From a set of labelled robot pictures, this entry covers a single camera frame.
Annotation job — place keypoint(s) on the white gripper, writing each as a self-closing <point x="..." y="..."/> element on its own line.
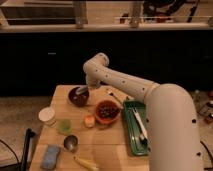
<point x="93" y="83"/>

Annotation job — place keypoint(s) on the purple bowl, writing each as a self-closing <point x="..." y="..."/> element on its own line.
<point x="78" y="100"/>

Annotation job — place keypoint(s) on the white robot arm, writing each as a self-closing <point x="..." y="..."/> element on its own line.
<point x="171" y="117"/>

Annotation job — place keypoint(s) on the orange bowl with dark berries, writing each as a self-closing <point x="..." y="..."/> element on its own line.
<point x="106" y="112"/>

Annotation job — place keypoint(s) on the orange fruit piece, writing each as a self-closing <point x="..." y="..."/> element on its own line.
<point x="89" y="121"/>

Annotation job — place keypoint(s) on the green cup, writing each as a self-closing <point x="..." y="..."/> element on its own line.
<point x="64" y="127"/>

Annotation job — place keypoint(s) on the metal measuring cup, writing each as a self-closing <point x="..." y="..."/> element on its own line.
<point x="71" y="143"/>

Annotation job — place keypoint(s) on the green tray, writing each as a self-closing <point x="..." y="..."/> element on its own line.
<point x="137" y="146"/>

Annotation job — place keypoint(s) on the yellow corn cob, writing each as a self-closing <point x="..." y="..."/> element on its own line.
<point x="87" y="164"/>

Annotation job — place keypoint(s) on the blue sponge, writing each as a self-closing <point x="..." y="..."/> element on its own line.
<point x="50" y="156"/>

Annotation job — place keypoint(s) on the black chair frame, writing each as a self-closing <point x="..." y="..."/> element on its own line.
<point x="22" y="163"/>

